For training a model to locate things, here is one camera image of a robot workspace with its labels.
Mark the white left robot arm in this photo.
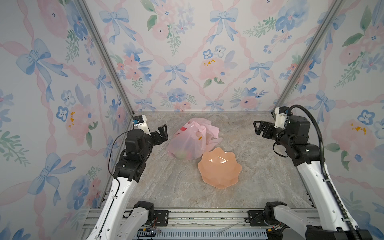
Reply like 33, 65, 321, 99
88, 125, 169, 240

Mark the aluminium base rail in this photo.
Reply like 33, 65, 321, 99
80, 207, 341, 240

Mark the aluminium corner post right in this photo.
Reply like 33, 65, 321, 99
272, 0, 345, 110

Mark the pink plastic bag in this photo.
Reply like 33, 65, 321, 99
167, 118, 223, 161

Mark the pink scalloped fruit plate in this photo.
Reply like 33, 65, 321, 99
198, 148, 242, 190

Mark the aluminium corner post left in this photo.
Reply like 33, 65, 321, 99
74, 0, 134, 116

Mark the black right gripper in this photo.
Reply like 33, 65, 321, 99
253, 120, 292, 150

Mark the aluminium corner post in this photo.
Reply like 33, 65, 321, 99
272, 0, 345, 110
74, 0, 134, 116

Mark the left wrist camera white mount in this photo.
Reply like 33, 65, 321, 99
133, 115, 151, 135

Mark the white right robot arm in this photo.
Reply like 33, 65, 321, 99
253, 116, 373, 240

